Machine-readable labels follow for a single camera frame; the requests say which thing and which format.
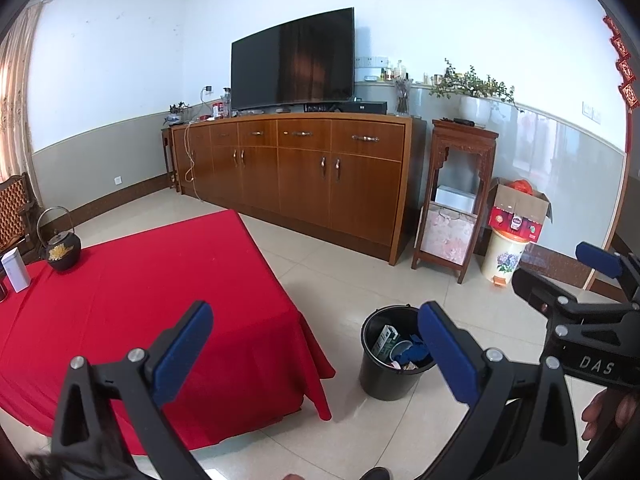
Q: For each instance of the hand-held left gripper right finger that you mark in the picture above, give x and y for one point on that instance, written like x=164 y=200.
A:
x=450 y=355

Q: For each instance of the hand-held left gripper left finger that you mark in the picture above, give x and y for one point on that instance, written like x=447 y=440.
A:
x=182 y=355

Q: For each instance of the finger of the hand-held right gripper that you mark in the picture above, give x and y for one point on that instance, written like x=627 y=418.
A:
x=535 y=290
x=597 y=260

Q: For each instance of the blue towel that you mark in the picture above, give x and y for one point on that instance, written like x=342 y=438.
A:
x=416 y=354

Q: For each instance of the green and white box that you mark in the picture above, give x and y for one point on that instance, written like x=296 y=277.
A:
x=386 y=340

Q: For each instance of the black plastic bucket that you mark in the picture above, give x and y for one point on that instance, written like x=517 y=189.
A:
x=385 y=380

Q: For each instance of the person's right hand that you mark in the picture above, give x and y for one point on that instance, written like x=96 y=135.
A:
x=602 y=410

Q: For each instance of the white flowered bin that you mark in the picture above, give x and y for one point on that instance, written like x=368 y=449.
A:
x=502 y=260

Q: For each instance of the red tablecloth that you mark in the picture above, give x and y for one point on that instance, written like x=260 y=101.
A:
x=150 y=285

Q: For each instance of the cardboard box with red print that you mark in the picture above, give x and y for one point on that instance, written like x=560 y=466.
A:
x=520 y=210

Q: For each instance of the pink floral cushion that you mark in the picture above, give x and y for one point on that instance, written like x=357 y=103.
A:
x=447 y=237

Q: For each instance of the orange round object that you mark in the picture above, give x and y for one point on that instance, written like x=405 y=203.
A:
x=521 y=185

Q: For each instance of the person's black shoe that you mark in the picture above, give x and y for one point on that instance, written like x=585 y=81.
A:
x=376 y=474

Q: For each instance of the black iron kettle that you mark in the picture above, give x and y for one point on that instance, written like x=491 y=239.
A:
x=62 y=255

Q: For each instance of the carved wooden plant stand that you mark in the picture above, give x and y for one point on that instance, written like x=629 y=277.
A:
x=465 y=137

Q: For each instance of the black remote control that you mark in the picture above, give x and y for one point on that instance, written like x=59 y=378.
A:
x=463 y=121

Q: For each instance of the white tin box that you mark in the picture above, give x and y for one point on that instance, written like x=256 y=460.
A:
x=15 y=270

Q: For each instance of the potted plant in white pot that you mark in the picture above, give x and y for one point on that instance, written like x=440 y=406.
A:
x=475 y=110

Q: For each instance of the brown jar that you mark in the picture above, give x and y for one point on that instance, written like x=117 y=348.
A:
x=3 y=290

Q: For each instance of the small dark side table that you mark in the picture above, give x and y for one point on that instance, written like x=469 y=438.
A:
x=167 y=155

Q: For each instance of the red hanging decoration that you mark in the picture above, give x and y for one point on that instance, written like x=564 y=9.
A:
x=625 y=60

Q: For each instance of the wooden sideboard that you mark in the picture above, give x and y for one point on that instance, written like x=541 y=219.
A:
x=300 y=170

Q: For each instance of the wooden bench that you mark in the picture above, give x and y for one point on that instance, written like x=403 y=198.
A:
x=12 y=205

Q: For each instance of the vase of dried flowers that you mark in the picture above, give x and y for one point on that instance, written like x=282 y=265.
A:
x=402 y=100

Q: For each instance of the small potted plant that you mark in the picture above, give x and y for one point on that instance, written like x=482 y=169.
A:
x=175 y=117

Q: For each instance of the black set-top box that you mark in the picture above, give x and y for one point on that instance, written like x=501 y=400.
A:
x=370 y=107

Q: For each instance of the clear plastic jug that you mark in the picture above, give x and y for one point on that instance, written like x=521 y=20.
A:
x=227 y=102

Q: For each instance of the row of small bottles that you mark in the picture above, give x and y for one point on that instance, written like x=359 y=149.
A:
x=395 y=72

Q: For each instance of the slim black receiver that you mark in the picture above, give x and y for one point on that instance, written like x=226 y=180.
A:
x=325 y=107

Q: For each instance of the black television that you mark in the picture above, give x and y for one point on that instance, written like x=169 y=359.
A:
x=292 y=60

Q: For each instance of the beige curtain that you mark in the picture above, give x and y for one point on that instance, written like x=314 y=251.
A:
x=15 y=85

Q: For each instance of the white wall switch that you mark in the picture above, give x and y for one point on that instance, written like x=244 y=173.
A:
x=592 y=112

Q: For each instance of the white wall socket strip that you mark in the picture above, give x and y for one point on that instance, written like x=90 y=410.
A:
x=372 y=61

